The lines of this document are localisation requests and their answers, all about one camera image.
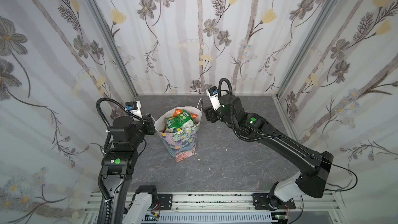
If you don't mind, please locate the green snack packet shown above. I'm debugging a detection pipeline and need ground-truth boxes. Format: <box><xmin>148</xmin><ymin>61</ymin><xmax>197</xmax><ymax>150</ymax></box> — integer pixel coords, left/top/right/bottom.
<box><xmin>165</xmin><ymin>113</ymin><xmax>196</xmax><ymax>133</ymax></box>

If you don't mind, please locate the floral white paper bag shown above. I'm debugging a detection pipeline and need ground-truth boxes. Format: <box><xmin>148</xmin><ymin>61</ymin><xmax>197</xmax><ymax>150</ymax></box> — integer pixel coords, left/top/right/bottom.
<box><xmin>154</xmin><ymin>99</ymin><xmax>203</xmax><ymax>162</ymax></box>

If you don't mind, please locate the small orange snack packet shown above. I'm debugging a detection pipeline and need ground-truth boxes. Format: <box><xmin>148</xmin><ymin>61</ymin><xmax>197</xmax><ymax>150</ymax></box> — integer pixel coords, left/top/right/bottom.
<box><xmin>173</xmin><ymin>108</ymin><xmax>198</xmax><ymax>119</ymax></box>

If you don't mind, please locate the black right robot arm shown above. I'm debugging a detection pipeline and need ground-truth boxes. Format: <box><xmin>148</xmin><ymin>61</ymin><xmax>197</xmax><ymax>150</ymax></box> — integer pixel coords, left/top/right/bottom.
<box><xmin>204</xmin><ymin>78</ymin><xmax>335</xmax><ymax>211</ymax></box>

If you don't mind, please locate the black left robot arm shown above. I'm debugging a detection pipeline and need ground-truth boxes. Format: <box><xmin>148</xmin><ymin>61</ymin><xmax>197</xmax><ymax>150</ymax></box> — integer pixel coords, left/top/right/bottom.
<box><xmin>96</xmin><ymin>97</ymin><xmax>159</xmax><ymax>224</ymax></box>

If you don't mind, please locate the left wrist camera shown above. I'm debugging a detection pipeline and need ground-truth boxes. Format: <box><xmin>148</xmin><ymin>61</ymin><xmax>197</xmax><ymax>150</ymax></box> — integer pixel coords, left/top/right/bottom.
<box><xmin>125</xmin><ymin>101</ymin><xmax>142</xmax><ymax>119</ymax></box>

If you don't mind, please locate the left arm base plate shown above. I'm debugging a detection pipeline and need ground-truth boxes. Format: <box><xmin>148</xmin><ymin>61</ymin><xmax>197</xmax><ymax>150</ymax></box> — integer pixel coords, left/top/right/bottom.
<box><xmin>156</xmin><ymin>194</ymin><xmax>173</xmax><ymax>211</ymax></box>

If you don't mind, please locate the white vented cable duct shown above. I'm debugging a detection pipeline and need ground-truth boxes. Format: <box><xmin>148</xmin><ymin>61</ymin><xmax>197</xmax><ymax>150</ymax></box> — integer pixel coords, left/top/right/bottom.
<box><xmin>141</xmin><ymin>212</ymin><xmax>278</xmax><ymax>224</ymax></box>

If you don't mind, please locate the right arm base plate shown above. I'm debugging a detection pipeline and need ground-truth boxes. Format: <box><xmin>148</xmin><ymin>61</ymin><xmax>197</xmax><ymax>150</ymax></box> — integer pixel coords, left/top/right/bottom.
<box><xmin>252</xmin><ymin>193</ymin><xmax>296</xmax><ymax>211</ymax></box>

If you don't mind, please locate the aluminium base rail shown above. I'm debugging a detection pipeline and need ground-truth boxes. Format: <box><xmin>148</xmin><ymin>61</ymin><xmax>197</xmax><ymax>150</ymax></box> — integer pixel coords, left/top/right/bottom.
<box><xmin>83</xmin><ymin>189</ymin><xmax>346</xmax><ymax>224</ymax></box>

